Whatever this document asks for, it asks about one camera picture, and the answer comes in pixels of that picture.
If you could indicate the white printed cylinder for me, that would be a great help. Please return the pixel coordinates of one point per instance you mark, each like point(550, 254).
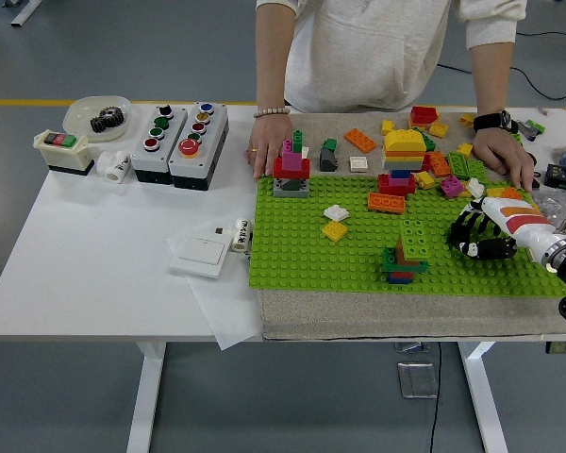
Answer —
point(239, 236)

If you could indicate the clear plastic bag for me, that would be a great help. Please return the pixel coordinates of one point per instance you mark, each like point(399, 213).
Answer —
point(549, 200)

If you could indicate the person's left hand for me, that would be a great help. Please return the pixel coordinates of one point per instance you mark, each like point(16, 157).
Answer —
point(502, 151)

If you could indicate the metal plate under table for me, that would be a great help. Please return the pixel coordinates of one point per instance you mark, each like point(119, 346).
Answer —
point(412, 347)

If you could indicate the red toy brick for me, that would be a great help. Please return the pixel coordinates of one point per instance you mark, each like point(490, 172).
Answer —
point(427, 162)

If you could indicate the green toy baseplate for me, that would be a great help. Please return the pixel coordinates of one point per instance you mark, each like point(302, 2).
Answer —
point(311, 257)

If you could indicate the small green brick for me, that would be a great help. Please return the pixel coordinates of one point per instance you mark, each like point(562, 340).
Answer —
point(330, 143)

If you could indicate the yellow round brick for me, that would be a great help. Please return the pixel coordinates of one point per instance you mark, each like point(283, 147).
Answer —
point(424, 179)

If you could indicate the lime green piece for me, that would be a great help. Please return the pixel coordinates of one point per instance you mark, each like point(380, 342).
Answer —
point(515, 138)

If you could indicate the red yellow orange brick stack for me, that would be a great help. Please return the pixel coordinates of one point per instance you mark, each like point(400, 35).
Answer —
point(423, 114)

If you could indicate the black metal gear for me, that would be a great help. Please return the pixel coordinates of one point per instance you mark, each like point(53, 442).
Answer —
point(107, 120)

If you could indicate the orange toy brick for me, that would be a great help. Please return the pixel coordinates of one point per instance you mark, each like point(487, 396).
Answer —
point(511, 193)
point(439, 164)

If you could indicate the dark green brick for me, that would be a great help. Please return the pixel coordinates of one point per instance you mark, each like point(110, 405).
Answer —
point(429, 142)

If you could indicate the person's right forearm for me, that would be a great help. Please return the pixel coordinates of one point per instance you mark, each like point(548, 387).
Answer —
point(273, 61)

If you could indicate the cream red-green switch box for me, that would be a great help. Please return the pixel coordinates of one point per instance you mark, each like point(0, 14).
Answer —
point(63, 153)

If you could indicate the flat orange brick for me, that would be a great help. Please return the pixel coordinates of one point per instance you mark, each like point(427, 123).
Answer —
point(360, 139)

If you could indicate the person's right hand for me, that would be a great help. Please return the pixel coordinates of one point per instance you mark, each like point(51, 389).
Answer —
point(270, 141)

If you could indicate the person's left forearm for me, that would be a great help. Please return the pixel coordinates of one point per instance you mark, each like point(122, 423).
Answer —
point(490, 80)

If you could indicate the black brick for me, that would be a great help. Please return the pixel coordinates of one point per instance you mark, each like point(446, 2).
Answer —
point(463, 236)

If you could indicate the person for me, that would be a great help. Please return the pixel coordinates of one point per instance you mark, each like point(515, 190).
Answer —
point(358, 47)

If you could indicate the pink brick stack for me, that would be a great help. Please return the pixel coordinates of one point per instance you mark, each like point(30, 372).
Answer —
point(451, 186)

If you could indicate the small yellow brick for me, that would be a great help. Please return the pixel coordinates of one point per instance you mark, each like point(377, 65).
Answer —
point(467, 119)
point(437, 130)
point(464, 150)
point(388, 127)

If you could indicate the grey four-button control box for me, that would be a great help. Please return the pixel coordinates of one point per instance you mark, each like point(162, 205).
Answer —
point(151, 160)

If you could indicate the long light green brick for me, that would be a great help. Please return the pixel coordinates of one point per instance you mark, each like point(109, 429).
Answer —
point(414, 238)

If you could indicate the red pink grey brick tower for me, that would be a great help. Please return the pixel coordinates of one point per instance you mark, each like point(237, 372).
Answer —
point(291, 165)

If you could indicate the white wall switch plate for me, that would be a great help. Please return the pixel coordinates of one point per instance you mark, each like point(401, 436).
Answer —
point(198, 255)

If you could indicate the green toy brick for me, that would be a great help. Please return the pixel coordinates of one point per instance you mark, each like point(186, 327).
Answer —
point(457, 164)
point(475, 170)

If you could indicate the yellow square brick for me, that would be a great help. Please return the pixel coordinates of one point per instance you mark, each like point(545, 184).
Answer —
point(495, 192)
point(335, 230)

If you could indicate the desk controller panel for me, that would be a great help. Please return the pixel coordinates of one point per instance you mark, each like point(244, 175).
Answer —
point(563, 347)

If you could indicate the dark grey slope brick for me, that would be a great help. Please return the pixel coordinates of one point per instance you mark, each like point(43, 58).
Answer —
point(327, 160)

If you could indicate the white pipe tee fitting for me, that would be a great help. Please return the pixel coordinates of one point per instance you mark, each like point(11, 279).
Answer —
point(115, 169)

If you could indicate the white square tile brick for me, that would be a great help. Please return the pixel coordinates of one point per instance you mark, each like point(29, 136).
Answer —
point(358, 163)

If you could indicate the white table leg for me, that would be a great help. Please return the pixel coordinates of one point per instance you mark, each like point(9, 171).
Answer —
point(146, 401)
point(483, 401)

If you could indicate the brown green blue brick stack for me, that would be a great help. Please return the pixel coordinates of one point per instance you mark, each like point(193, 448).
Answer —
point(403, 273)

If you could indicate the grey green tool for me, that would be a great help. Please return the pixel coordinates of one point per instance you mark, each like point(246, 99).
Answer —
point(530, 129)

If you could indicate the yellow orange red brick tower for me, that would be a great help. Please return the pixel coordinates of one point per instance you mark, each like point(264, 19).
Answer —
point(401, 144)

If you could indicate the grey-brown mat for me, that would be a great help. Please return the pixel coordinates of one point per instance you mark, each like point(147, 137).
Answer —
point(405, 316)

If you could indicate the thick orange brick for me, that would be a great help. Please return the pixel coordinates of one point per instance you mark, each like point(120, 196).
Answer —
point(386, 203)

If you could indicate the metal floor socket box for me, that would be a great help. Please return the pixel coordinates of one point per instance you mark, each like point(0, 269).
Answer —
point(417, 380)

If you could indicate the black device box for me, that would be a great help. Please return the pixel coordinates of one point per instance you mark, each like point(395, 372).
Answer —
point(563, 175)

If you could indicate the white desk leg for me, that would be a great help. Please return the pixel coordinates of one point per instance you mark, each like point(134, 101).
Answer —
point(26, 11)

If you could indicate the grey emergency-stop control box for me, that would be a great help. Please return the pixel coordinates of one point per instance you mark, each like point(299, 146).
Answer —
point(195, 170)

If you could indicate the white paper sheet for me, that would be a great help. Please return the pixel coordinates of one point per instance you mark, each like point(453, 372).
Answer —
point(226, 316)

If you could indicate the translucent white bowl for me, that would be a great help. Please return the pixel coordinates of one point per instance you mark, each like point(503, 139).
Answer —
point(78, 115)

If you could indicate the black wristwatch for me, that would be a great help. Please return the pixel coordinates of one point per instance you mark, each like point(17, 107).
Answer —
point(493, 121)

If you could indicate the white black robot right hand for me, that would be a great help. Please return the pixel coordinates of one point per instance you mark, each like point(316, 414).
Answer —
point(519, 217)

